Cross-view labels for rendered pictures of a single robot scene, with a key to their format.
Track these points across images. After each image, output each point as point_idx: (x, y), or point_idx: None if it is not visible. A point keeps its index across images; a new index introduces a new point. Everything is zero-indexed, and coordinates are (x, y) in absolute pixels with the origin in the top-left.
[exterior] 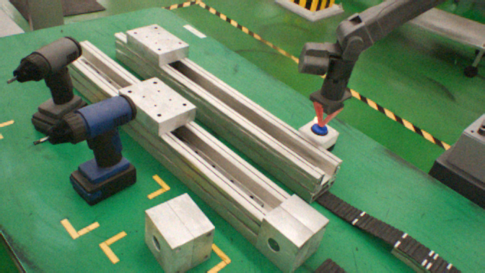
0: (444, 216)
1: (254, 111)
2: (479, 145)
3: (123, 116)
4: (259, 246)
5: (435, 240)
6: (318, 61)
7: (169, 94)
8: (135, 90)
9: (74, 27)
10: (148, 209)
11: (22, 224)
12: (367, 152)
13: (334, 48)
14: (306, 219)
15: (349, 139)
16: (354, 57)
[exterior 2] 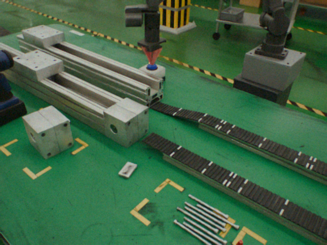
0: (237, 105)
1: (106, 62)
2: (256, 60)
3: (2, 61)
4: (107, 134)
5: (229, 117)
6: (135, 15)
7: (45, 56)
8: (22, 57)
9: None
10: (24, 116)
11: None
12: (188, 79)
13: (143, 6)
14: (132, 108)
15: (176, 74)
16: (155, 8)
